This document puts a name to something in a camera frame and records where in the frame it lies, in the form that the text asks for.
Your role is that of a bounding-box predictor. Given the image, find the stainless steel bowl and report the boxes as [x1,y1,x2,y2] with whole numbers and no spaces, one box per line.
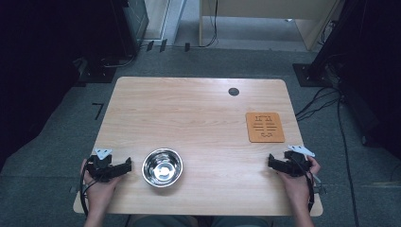
[141,148,184,189]

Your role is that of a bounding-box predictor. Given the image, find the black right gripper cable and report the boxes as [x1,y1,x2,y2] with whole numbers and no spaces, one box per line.
[289,156,316,214]

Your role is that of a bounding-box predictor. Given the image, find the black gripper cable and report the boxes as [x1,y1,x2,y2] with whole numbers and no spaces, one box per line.
[78,169,102,218]
[289,156,316,214]

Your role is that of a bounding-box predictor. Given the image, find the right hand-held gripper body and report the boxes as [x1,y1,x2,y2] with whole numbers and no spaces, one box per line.
[283,145,316,178]

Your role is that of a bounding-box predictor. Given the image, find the black hanging cable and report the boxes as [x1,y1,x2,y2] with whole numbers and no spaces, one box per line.
[201,0,219,49]

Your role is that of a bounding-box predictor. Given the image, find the long black floor cable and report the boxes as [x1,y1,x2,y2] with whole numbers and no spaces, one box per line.
[336,97,361,227]

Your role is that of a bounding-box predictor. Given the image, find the black tape corner mark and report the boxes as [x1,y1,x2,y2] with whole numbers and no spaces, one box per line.
[92,102,105,121]

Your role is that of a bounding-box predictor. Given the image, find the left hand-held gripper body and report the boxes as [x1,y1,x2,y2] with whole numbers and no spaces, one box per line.
[85,148,118,183]

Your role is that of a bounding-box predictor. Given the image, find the wooden trivet mat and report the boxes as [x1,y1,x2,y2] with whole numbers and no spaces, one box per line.
[245,112,287,144]

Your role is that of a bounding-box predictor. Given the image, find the dark equipment cabinet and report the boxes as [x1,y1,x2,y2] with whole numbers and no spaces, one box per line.
[110,0,149,59]

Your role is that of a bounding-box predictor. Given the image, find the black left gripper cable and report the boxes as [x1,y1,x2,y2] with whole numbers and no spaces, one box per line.
[78,169,102,218]

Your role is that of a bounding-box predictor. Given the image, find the bundle of black floor cables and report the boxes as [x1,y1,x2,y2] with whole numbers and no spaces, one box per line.
[294,86,342,123]

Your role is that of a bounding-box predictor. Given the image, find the light wooden cabinet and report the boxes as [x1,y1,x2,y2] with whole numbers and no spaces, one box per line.
[198,0,345,52]

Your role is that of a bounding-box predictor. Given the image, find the person's right hand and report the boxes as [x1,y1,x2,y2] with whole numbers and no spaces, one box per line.
[277,155,322,206]

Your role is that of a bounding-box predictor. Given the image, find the person's left hand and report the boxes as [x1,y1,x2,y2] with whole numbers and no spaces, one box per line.
[79,158,123,210]

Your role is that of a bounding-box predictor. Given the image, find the black stand base plate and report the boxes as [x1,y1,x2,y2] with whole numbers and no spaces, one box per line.
[74,57,118,88]
[291,61,336,88]

